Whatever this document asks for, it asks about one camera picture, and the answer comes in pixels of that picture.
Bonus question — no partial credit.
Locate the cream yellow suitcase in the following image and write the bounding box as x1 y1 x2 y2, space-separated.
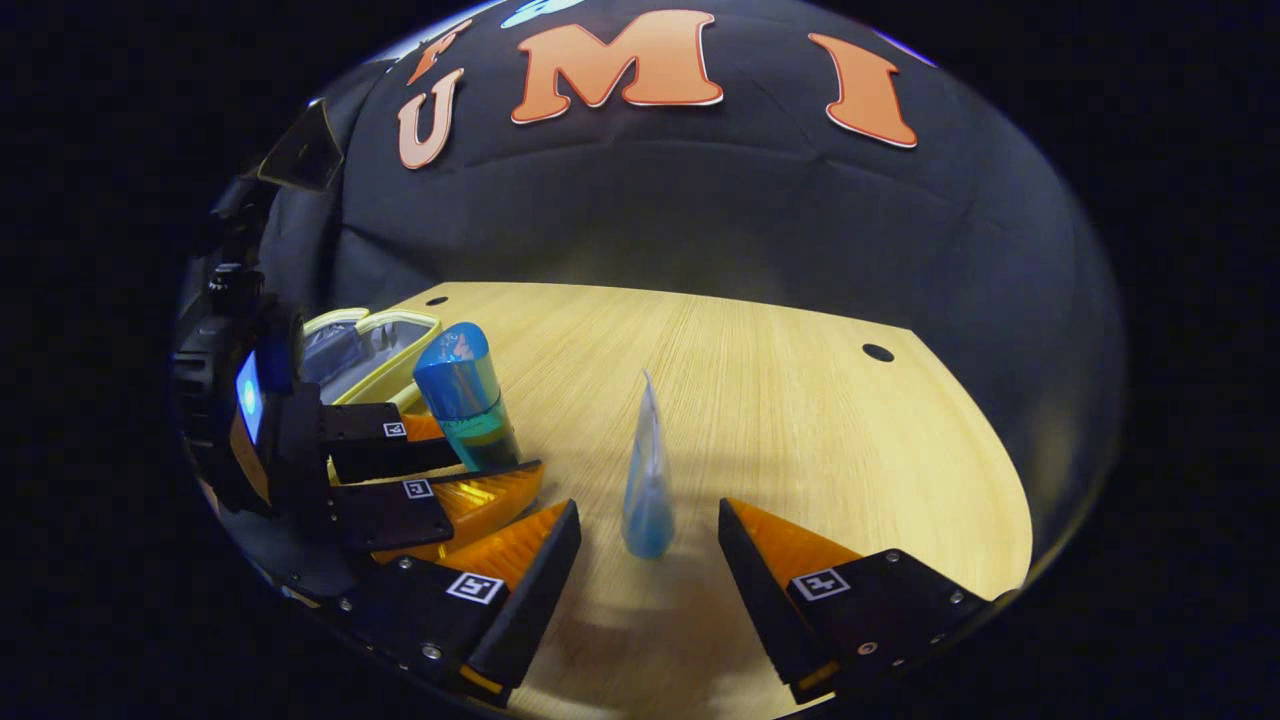
300 307 443 416

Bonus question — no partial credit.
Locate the blue soft tube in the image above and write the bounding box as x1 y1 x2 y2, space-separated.
622 370 676 559

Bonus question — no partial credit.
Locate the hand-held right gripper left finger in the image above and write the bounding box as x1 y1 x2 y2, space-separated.
335 499 583 706

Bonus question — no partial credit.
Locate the blue cylindrical bottle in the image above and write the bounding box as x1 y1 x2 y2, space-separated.
413 322 521 473

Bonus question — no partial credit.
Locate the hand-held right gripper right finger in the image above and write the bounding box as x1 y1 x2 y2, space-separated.
718 497 1001 704

